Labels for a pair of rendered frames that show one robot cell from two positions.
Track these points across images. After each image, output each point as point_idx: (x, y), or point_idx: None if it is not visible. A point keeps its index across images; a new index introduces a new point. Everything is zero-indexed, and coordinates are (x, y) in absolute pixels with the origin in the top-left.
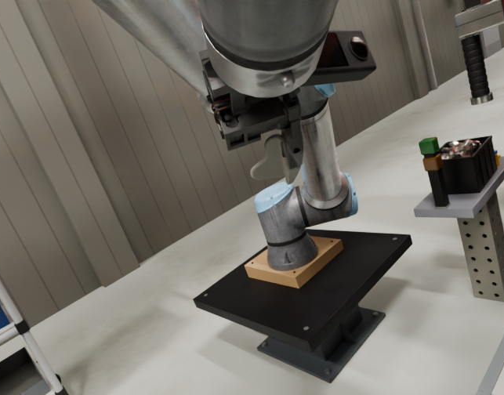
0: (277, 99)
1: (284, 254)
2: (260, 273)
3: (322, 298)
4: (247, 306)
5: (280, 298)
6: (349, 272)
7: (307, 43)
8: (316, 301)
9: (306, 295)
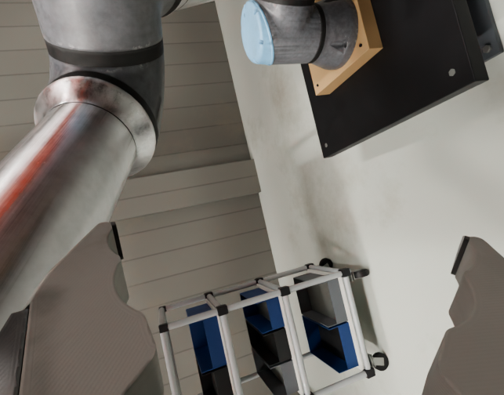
0: None
1: (333, 48)
2: (335, 82)
3: (419, 25)
4: (367, 117)
5: (381, 77)
6: None
7: None
8: (418, 36)
9: (400, 43)
